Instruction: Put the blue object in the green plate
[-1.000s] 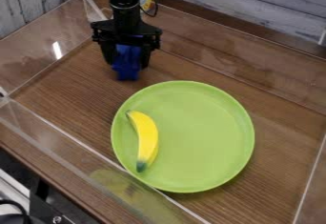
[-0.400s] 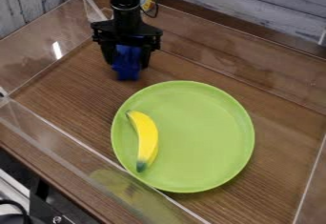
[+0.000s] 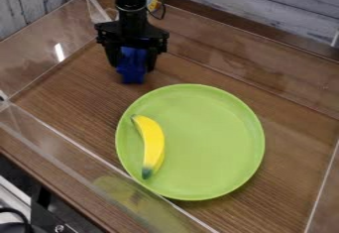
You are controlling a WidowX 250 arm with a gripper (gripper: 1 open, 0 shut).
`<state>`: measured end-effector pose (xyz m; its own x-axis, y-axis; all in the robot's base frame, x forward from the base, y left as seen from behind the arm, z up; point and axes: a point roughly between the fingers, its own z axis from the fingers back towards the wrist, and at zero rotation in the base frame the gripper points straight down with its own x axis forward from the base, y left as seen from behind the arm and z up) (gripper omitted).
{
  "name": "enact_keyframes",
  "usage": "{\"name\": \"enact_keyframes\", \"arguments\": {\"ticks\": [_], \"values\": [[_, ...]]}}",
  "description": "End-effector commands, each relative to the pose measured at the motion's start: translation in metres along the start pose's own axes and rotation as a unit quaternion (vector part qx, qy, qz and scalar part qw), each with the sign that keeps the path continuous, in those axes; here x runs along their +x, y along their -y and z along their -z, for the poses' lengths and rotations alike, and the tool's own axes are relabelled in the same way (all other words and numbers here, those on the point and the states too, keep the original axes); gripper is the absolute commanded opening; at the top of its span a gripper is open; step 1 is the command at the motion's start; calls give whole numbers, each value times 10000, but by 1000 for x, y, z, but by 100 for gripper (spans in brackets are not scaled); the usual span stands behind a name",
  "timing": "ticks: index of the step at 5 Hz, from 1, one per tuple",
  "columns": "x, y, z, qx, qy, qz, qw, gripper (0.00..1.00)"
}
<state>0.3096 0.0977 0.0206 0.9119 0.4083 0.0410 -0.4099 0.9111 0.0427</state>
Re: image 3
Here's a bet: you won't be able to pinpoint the clear acrylic tray walls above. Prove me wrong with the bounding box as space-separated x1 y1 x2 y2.
0 0 339 233

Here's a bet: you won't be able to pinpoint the yellow toy banana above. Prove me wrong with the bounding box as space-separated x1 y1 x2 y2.
130 115 165 179

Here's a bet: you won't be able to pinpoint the black cable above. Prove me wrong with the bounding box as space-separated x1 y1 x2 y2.
0 206 37 233

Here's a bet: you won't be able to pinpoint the black metal bracket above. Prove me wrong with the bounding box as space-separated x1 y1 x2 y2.
30 184 104 233

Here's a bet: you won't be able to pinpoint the green plate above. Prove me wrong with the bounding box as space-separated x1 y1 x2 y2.
114 83 264 201

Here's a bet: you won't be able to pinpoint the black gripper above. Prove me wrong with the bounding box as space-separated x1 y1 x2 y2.
93 21 169 72

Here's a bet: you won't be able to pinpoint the blue star-shaped block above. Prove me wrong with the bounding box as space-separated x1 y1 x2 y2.
116 46 146 83

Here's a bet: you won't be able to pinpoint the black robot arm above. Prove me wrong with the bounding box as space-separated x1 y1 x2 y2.
93 0 169 73

